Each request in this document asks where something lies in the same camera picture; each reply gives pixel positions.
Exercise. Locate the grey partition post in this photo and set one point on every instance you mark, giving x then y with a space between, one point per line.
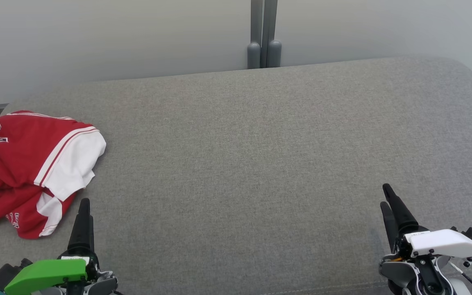
256 20

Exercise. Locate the red Bulls jersey shirt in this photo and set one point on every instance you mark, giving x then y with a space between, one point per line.
23 143

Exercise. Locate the grey rounded post foot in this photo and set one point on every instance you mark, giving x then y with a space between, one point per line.
274 53
253 55

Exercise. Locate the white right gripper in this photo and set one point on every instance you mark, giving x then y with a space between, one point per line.
445 243

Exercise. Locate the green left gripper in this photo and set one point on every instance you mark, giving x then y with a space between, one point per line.
47 272

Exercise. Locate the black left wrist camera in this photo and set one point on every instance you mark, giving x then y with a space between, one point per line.
2 276

